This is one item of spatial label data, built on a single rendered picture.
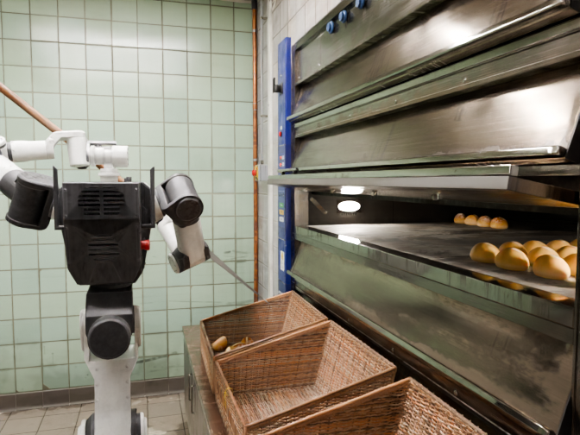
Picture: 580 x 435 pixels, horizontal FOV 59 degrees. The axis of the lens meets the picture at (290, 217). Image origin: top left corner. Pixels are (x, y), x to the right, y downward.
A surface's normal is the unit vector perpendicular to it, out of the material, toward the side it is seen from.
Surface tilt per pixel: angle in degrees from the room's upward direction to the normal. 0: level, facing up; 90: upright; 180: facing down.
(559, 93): 70
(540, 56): 90
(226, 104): 90
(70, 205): 90
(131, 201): 90
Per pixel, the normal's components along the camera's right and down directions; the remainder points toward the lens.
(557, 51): -0.96, 0.02
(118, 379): 0.29, -0.21
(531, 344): -0.90, -0.32
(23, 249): 0.27, 0.07
